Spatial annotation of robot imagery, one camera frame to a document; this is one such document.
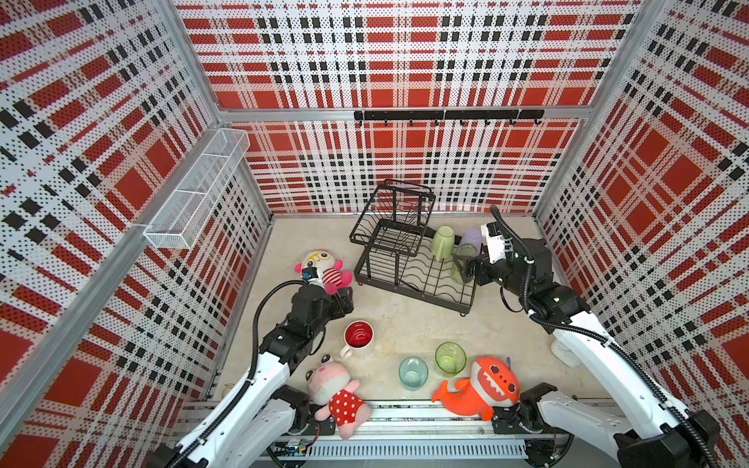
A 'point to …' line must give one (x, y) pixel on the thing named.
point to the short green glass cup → (450, 359)
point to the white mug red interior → (358, 338)
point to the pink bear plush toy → (330, 385)
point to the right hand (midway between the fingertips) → (473, 253)
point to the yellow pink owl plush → (329, 269)
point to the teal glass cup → (413, 372)
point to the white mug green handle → (443, 242)
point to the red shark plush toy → (492, 382)
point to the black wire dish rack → (397, 253)
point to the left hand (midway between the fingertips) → (345, 292)
